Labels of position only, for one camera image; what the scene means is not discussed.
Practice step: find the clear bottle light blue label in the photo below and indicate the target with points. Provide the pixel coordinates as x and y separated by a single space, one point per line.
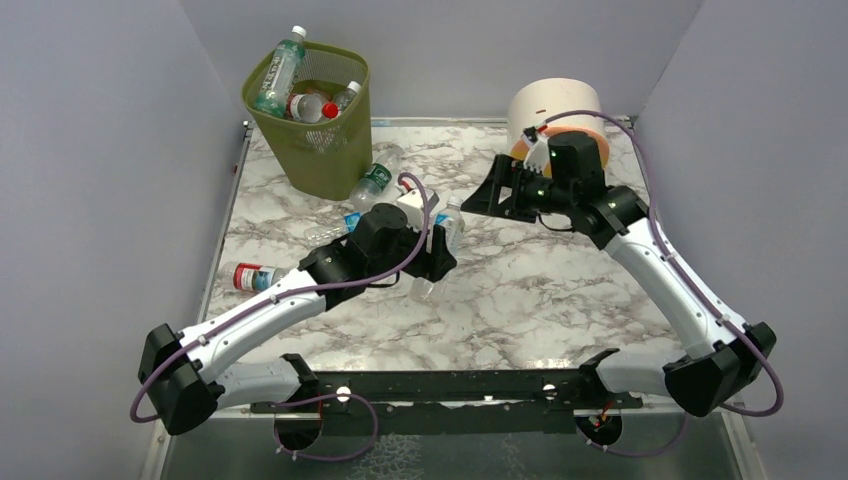
453 225

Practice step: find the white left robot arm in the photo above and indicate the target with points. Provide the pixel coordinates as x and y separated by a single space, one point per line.
186 376

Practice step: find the clear bottle dark green label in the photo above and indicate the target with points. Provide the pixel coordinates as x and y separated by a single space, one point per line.
375 179

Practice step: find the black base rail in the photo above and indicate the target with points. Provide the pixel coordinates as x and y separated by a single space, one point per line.
451 402

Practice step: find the clear bottle blue band label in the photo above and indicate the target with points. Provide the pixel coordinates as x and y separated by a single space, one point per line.
322 234

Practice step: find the cream cylinder with coloured face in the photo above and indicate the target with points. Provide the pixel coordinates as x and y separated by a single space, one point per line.
537 101

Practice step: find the green tea bottle white cap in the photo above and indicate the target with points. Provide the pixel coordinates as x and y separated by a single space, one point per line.
278 82

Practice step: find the green plastic waste bin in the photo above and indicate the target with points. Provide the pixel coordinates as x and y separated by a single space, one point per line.
326 159

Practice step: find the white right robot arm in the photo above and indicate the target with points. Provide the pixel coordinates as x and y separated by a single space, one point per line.
722 352

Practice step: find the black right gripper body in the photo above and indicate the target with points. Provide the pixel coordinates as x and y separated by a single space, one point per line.
515 189

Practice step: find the clear bottle red blue label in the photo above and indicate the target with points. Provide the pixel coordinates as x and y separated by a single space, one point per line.
249 277

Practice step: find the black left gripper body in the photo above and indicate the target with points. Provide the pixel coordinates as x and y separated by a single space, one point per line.
433 258

